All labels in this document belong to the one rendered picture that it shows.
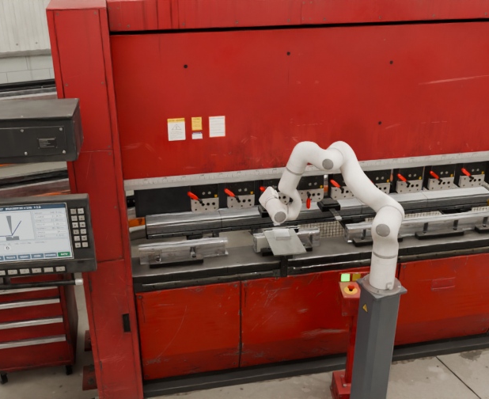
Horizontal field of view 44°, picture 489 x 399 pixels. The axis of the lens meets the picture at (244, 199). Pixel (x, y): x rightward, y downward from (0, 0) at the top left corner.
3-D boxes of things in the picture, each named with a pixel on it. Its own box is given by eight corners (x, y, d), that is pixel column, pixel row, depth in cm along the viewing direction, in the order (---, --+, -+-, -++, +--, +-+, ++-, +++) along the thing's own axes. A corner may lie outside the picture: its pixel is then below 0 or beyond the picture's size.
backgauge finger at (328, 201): (330, 223, 360) (330, 215, 358) (316, 204, 383) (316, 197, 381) (349, 221, 362) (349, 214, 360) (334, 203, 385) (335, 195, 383)
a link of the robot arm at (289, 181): (314, 167, 300) (292, 214, 317) (284, 161, 296) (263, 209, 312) (318, 177, 293) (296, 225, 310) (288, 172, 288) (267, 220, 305)
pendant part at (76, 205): (-10, 279, 259) (-27, 204, 243) (-4, 264, 270) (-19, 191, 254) (96, 271, 264) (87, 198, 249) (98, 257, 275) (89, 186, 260)
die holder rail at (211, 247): (140, 264, 339) (138, 249, 335) (139, 259, 344) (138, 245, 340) (228, 255, 348) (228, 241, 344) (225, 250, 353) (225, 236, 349)
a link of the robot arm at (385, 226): (399, 248, 293) (406, 205, 283) (391, 267, 278) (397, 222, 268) (375, 244, 298) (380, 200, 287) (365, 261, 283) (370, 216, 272)
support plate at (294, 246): (274, 256, 325) (274, 255, 324) (263, 233, 348) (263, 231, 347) (306, 252, 328) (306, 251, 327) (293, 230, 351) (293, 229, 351)
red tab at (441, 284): (432, 291, 372) (434, 282, 369) (430, 289, 374) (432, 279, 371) (454, 288, 375) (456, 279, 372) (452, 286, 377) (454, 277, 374)
